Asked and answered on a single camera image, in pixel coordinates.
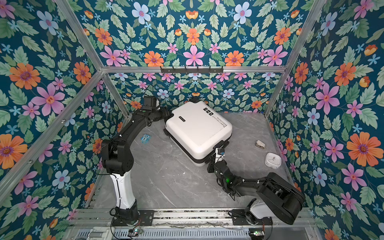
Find white hard-shell suitcase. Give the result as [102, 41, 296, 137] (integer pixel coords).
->
[164, 97, 233, 167]

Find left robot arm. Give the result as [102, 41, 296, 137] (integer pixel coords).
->
[101, 97, 171, 226]

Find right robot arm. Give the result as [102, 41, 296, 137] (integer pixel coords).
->
[208, 148, 305, 225]

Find small teal owl toy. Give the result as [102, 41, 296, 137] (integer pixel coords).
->
[141, 134, 151, 144]

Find black hook rack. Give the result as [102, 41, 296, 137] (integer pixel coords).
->
[160, 66, 224, 74]

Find small beige stapler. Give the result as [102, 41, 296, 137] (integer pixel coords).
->
[255, 140, 266, 149]

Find white round alarm clock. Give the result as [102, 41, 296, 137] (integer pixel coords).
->
[264, 153, 282, 170]

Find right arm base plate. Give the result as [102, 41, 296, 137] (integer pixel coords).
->
[228, 209, 273, 226]

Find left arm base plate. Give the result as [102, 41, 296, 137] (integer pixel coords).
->
[112, 210, 155, 227]

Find aluminium mounting rail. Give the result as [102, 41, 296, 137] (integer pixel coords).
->
[71, 207, 316, 229]

